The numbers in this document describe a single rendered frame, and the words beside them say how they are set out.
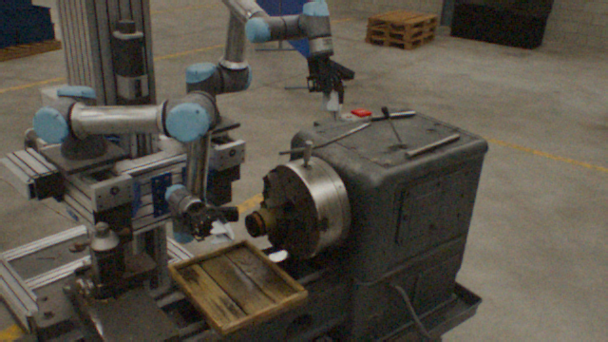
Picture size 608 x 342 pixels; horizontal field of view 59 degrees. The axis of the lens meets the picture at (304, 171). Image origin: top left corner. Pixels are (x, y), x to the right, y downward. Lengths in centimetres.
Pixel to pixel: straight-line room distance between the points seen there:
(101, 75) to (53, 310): 87
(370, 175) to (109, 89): 104
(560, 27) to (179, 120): 1036
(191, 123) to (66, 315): 64
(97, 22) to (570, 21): 1018
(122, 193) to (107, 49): 54
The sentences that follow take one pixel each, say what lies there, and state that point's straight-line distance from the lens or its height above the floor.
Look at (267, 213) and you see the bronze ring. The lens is 164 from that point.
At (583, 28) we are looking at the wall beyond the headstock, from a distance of 1149.
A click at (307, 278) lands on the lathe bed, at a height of 86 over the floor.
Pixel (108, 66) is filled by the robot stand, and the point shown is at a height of 141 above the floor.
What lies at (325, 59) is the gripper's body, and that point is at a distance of 169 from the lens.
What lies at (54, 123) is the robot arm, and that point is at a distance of 177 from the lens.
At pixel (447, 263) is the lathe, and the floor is 77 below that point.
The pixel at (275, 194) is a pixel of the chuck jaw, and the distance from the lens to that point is 169.
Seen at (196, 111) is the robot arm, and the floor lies 141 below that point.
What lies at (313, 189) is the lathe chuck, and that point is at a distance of 160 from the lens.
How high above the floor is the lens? 194
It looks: 25 degrees down
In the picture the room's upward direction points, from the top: 3 degrees clockwise
